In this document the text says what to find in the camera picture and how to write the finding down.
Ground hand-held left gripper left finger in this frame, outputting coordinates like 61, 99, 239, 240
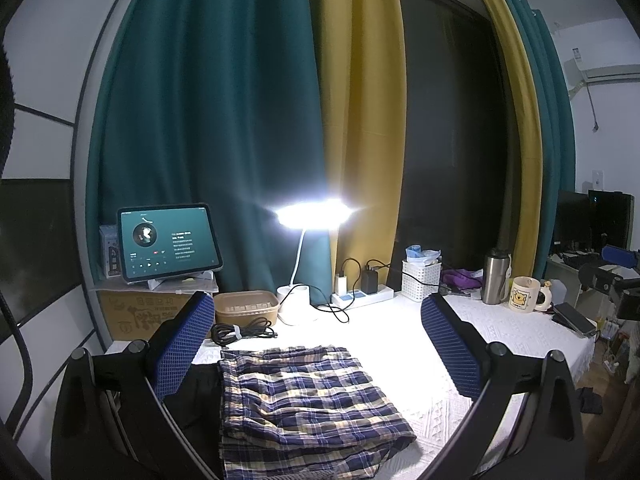
50, 290, 223, 480

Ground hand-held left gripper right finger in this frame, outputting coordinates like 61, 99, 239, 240
420, 292, 586, 480

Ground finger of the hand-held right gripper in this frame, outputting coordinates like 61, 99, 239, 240
578, 262, 628, 297
601, 245, 640, 270

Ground blue plaid pants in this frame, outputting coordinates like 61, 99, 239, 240
217, 344, 418, 480

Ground grey computer desk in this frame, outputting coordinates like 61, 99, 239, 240
542, 252, 601, 321

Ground black computer monitor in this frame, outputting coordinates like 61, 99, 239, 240
555, 189, 636, 256

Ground black phone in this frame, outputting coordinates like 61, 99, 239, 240
551, 302, 598, 337

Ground cardboard box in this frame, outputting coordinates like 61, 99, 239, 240
95, 287, 221, 343

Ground black cloth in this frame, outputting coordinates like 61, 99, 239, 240
165, 362, 226, 466

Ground purple cloth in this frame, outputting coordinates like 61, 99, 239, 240
440, 269, 486, 295

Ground white slatted basket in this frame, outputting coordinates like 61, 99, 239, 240
401, 259, 443, 303

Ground brown lunch container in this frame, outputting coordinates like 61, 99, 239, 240
213, 290, 281, 326

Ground steel thermos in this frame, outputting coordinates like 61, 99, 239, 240
481, 247, 512, 306

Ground cream cartoon mug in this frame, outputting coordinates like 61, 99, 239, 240
507, 276, 552, 313

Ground white power strip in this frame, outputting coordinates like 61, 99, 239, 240
331, 284, 396, 309

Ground blue plastic packet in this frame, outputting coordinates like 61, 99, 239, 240
405, 245, 441, 266

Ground tablet with teal screen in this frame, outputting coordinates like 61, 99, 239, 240
116, 203, 224, 284

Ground dark cloth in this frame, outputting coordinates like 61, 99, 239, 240
575, 386, 606, 415

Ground small printed box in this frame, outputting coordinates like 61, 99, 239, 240
99, 225, 126, 279

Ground white desk lamp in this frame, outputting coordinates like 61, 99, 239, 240
272, 199, 353, 327

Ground teal curtain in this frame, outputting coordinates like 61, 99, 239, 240
487, 0, 576, 291
85, 0, 336, 306

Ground yellow curtain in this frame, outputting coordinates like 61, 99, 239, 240
460, 0, 543, 281
305, 0, 408, 291

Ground white air conditioner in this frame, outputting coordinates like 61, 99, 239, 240
562, 52, 640, 96

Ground black cable bundle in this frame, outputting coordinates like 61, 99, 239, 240
210, 322, 278, 347

